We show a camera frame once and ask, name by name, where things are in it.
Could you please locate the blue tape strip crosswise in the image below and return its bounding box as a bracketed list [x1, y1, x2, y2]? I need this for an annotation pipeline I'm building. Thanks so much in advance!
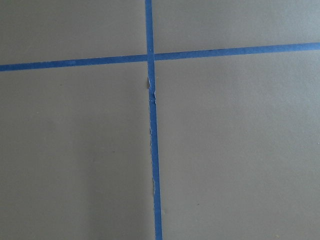
[0, 42, 320, 72]

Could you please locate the blue tape strip lengthwise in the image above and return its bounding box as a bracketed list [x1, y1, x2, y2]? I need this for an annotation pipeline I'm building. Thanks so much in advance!
[145, 0, 163, 240]

